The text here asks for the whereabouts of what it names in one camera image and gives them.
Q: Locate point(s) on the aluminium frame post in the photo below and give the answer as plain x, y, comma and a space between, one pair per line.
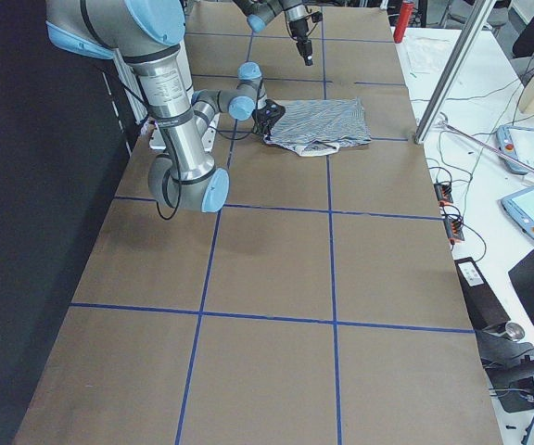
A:
472, 27

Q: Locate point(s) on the upper orange black connector strip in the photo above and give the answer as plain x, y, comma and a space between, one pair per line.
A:
443, 193

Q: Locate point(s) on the upper teach pendant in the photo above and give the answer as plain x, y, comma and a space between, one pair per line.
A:
517, 143

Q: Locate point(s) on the clear plastic bag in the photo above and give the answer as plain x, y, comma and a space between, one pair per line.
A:
427, 55

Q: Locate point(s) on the lower orange black connector strip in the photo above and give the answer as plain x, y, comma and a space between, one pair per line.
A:
454, 229

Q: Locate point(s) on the navy white striped polo shirt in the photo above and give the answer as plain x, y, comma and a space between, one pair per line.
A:
312, 128

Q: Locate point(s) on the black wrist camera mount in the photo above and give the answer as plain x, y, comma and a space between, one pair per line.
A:
315, 16
271, 113

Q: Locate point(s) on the black box with label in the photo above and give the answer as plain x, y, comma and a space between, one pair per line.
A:
483, 307

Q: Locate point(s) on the orange black connector strip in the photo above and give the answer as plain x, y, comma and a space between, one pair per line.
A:
454, 229
443, 193

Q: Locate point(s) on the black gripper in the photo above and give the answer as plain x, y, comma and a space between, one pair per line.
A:
262, 123
298, 29

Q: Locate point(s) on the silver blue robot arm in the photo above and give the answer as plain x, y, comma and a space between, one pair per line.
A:
297, 17
148, 35

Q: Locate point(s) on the red cylinder bottle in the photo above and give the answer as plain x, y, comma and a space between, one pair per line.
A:
402, 22

